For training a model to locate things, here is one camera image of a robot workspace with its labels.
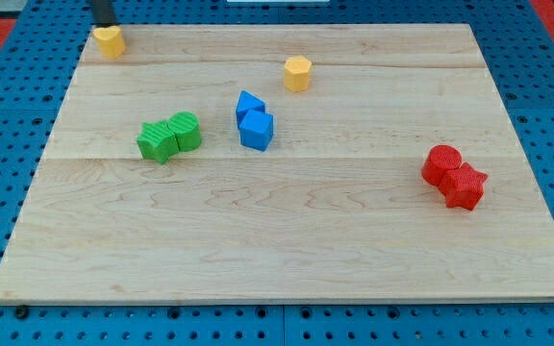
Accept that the blue triangle block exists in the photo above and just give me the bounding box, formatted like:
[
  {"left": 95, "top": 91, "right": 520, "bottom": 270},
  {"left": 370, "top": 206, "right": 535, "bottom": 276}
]
[{"left": 235, "top": 90, "right": 265, "bottom": 126}]

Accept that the yellow hexagon block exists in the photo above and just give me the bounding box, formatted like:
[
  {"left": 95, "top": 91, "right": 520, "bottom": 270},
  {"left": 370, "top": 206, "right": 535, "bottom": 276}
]
[{"left": 284, "top": 56, "right": 312, "bottom": 92}]

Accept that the blue cube block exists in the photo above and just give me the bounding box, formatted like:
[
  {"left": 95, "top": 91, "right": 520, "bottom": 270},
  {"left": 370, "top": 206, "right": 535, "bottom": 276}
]
[{"left": 239, "top": 110, "right": 274, "bottom": 151}]

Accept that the wooden board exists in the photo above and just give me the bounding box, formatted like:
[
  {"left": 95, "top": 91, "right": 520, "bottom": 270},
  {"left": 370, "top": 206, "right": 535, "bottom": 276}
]
[{"left": 0, "top": 24, "right": 554, "bottom": 306}]

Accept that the green cylinder block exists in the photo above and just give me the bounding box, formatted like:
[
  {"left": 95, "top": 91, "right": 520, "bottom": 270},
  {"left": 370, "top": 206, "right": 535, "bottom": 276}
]
[{"left": 167, "top": 111, "right": 202, "bottom": 152}]

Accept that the green star block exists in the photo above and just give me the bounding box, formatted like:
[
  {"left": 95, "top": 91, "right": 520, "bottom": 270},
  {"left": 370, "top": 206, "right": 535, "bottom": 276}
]
[{"left": 137, "top": 120, "right": 180, "bottom": 164}]

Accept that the red cylinder block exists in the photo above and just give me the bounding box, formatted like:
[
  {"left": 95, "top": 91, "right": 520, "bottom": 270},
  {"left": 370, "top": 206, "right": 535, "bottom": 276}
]
[{"left": 421, "top": 144, "right": 463, "bottom": 186}]

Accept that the red star block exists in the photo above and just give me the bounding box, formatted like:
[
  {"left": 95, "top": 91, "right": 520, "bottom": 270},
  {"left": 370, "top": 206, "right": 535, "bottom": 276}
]
[{"left": 438, "top": 162, "right": 489, "bottom": 210}]

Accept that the yellow heart block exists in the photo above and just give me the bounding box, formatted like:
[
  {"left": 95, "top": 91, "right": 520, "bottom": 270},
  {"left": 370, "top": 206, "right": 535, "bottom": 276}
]
[{"left": 92, "top": 25, "right": 126, "bottom": 59}]

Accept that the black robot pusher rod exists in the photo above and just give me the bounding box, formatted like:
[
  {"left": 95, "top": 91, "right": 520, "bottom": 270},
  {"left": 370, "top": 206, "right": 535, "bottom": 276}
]
[{"left": 88, "top": 0, "right": 118, "bottom": 27}]

